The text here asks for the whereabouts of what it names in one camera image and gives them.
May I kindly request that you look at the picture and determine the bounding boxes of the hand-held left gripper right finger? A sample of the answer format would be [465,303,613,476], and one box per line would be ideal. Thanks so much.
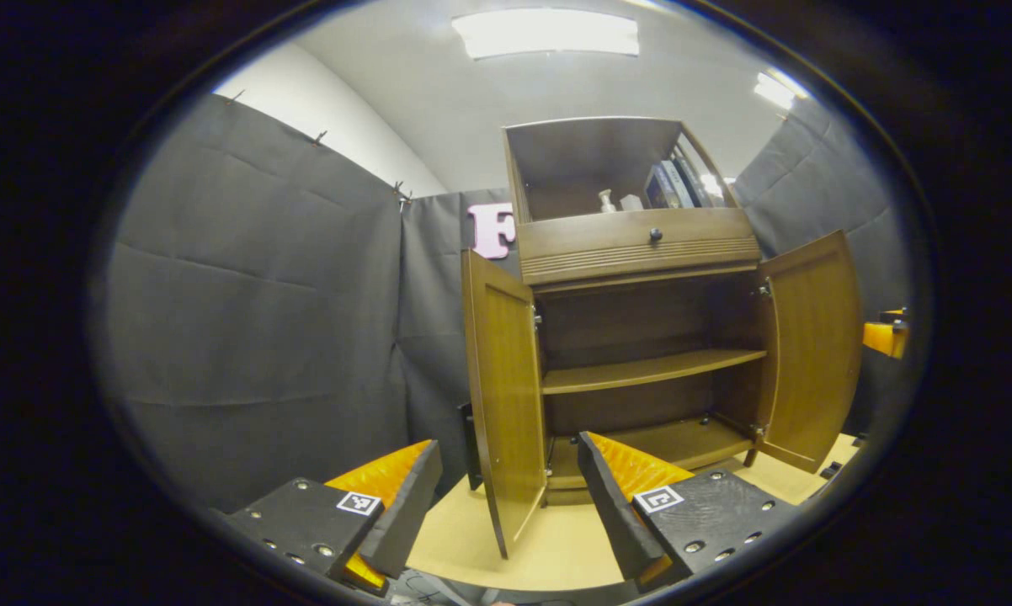
[578,431,802,590]

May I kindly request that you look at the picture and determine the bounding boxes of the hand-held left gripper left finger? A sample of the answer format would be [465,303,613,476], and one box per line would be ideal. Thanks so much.
[224,439,443,594]

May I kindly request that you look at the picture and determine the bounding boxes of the wooden shoe cabinet door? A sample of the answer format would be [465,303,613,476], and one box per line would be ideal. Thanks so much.
[754,230,865,474]
[461,248,549,561]

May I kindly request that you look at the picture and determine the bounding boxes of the black door handle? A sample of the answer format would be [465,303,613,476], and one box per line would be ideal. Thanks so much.
[460,402,483,492]

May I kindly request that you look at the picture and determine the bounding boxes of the wooden double-door shoe cabinet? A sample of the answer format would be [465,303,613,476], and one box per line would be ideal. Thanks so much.
[461,116,865,561]

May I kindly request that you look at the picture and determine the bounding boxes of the wooden cabinet drawer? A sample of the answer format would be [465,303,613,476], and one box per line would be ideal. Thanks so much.
[516,208,759,268]

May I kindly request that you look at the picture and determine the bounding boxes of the wooden inner shelf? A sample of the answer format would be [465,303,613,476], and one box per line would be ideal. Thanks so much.
[542,348,768,395]

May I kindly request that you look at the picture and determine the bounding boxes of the black backdrop cloth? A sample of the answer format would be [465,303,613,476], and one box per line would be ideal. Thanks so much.
[106,93,911,510]

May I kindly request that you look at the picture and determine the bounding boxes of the light grey book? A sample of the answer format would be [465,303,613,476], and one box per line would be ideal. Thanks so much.
[662,160,696,209]

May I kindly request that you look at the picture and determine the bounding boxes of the small ceiling light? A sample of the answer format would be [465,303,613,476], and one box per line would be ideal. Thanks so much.
[754,72,810,110]

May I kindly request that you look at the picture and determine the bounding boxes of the dark blue book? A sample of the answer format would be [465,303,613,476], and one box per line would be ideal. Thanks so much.
[645,162,684,210]

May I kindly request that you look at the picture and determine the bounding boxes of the large ceiling light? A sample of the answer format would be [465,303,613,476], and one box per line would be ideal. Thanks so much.
[451,8,642,60]

